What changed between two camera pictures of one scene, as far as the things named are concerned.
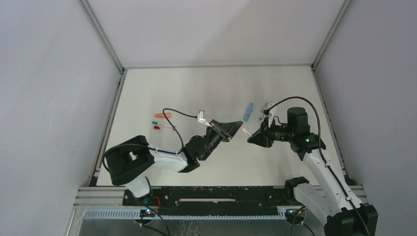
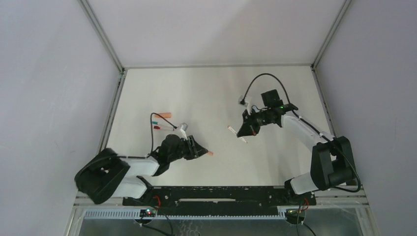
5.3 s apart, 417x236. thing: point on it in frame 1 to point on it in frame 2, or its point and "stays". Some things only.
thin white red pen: (157, 127) stays
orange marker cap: (161, 115) stays
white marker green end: (162, 124) stays
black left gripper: (218, 132) to (192, 148)
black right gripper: (265, 136) to (249, 119)
